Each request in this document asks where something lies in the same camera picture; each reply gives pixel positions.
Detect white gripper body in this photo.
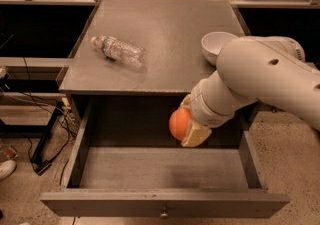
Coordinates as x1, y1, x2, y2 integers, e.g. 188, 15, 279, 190
190, 71, 256, 128

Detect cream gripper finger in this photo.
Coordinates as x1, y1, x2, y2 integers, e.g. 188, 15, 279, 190
181, 120, 212, 147
180, 94, 191, 108

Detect orange fruit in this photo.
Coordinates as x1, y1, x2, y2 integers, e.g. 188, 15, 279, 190
169, 107, 191, 141

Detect grey top drawer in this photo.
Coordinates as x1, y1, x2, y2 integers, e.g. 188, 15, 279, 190
40, 107, 290, 218

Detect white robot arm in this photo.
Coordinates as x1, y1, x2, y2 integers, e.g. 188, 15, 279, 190
181, 36, 320, 147

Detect grey cabinet with counter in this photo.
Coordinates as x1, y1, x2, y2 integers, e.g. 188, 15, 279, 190
60, 0, 248, 146

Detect small metal drawer knob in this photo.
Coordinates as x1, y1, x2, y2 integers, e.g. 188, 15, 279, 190
160, 205, 169, 219

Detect white ceramic bowl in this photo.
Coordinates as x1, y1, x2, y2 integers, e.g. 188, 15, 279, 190
201, 32, 237, 66

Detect clear plastic water bottle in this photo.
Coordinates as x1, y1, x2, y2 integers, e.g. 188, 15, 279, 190
91, 35, 146, 70

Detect black metal stand leg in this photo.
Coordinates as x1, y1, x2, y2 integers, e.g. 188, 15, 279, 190
30, 102, 63, 176

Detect white shoe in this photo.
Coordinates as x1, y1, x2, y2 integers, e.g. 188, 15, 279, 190
0, 160, 17, 181

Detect black floor cables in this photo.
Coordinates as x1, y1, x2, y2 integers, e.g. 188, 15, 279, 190
0, 56, 81, 225

